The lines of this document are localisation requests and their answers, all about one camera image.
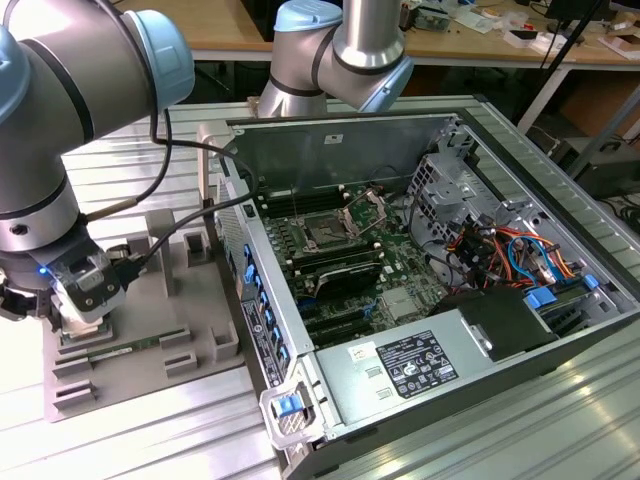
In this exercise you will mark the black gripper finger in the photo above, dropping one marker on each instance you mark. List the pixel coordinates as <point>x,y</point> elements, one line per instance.
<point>44,305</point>

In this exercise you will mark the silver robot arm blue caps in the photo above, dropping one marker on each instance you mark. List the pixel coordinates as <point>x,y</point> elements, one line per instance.
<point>75,75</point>

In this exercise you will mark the black RAM slot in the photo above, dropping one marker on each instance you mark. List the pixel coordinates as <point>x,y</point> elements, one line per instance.
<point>330,249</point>
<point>300,194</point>
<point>305,206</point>
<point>335,260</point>

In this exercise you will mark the CPU socket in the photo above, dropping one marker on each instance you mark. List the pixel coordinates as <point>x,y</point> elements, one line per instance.
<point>322,232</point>

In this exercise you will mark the black expansion slot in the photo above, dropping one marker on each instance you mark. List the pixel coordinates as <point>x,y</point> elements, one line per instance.
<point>342,332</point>
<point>335,319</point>

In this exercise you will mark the green RAM stick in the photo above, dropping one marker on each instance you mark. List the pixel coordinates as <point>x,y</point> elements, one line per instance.
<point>130,346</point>

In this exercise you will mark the grey parts rack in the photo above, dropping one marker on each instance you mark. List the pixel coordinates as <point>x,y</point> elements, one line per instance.
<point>150,310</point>

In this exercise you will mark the blue case latch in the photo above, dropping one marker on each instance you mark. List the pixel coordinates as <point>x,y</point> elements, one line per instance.
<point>287,405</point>

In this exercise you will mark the open black silver PC case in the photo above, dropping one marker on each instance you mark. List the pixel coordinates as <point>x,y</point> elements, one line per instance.
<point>300,165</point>

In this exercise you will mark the black graphics card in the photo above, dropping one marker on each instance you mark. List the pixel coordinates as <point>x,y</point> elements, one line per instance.
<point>350,280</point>

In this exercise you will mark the silver power supply with label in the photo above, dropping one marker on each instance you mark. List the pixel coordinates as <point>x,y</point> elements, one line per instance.
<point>350,395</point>

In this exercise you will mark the green motherboard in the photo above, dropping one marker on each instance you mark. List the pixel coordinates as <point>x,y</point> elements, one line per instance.
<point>400,272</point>

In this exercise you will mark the silver chipset heatsink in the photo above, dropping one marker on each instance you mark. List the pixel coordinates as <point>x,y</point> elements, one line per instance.
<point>402,305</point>

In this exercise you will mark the silver perforated disk bay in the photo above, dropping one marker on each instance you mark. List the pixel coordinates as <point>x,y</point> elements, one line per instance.
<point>440,200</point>

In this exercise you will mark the black plastic shroud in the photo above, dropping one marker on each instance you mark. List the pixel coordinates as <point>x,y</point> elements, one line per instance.
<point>500,320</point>

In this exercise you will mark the green electronic device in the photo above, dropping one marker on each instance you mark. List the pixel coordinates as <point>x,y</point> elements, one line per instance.
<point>432,21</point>

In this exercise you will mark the blue disk carrier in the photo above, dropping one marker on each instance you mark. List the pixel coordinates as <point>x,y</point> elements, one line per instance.
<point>541,299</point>

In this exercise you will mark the white box dark inside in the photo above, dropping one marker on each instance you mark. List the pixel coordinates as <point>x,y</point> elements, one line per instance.
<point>520,40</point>

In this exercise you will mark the small blue plastic clip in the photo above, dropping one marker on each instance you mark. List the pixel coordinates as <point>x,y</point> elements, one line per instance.
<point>590,282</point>

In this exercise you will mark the black computer tower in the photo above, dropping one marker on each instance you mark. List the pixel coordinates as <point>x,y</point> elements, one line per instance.
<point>610,175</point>

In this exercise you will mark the black monitor stand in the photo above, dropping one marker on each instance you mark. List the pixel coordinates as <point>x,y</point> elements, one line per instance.
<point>560,10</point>

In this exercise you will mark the pink cardboard box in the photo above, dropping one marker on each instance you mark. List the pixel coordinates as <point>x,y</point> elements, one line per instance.
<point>622,45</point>

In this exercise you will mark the silver wrist camera black face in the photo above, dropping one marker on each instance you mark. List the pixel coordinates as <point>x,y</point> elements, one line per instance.
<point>92,295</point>

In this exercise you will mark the wooden desk white frame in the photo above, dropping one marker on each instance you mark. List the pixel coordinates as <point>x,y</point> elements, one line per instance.
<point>470,45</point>

